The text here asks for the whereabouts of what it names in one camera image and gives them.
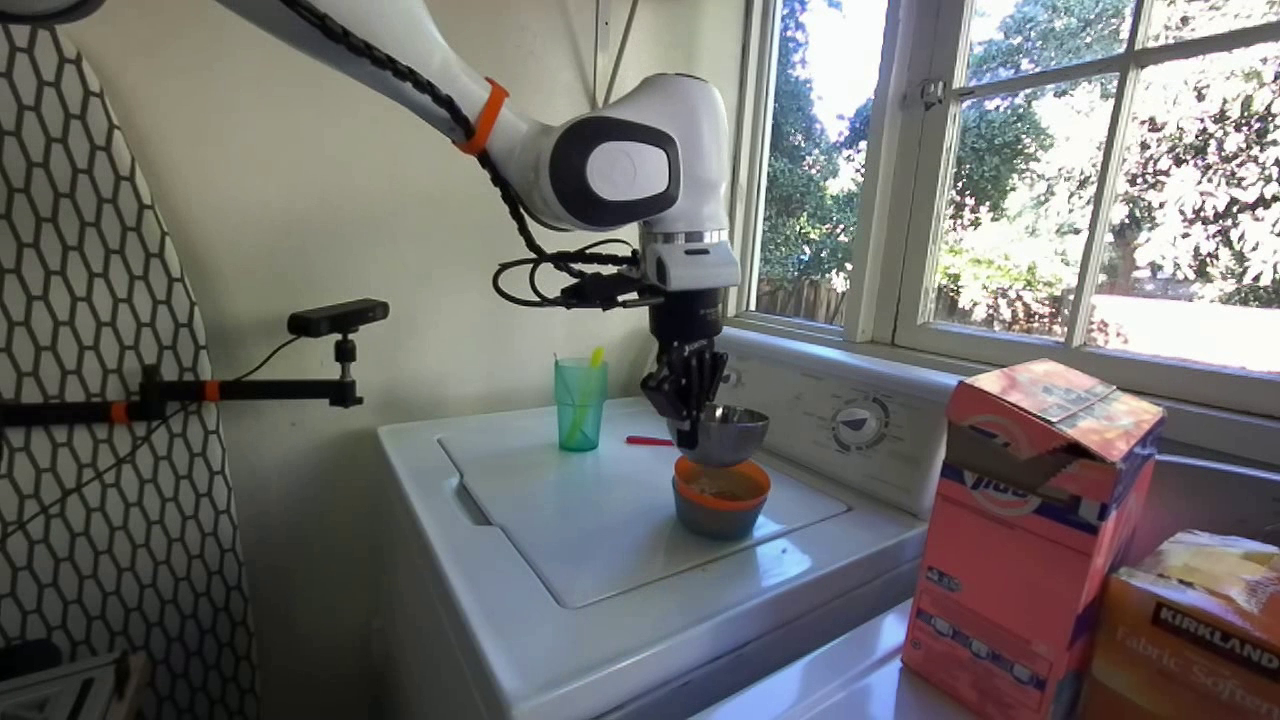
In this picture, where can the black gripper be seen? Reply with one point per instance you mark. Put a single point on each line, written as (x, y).
(685, 324)

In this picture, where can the orange object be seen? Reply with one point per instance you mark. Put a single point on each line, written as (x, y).
(720, 487)

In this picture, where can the pink plastic spoon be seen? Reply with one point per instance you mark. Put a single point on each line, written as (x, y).
(649, 442)

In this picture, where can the green translucent plastic cup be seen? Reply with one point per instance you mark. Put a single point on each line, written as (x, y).
(583, 407)

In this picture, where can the blue plastic bowl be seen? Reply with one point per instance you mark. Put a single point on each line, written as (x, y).
(720, 527)

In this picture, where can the white washer lid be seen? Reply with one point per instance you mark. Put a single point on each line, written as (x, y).
(612, 523)

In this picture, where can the washer control dial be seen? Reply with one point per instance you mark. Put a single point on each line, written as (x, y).
(863, 426)

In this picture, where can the white washing machine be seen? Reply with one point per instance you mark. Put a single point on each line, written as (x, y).
(480, 584)

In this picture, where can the pink cardboard box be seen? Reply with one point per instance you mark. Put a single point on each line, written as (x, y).
(1012, 546)

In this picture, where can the Kirkland cardboard box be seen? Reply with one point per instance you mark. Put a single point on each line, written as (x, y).
(1184, 640)

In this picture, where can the hexagon pattern ironing board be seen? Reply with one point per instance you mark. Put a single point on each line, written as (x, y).
(92, 402)

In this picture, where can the white window frame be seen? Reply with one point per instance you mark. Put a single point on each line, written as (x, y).
(906, 174)

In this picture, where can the black exterior camera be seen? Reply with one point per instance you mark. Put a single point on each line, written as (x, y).
(336, 318)

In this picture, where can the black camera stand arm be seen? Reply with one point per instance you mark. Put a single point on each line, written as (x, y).
(242, 395)

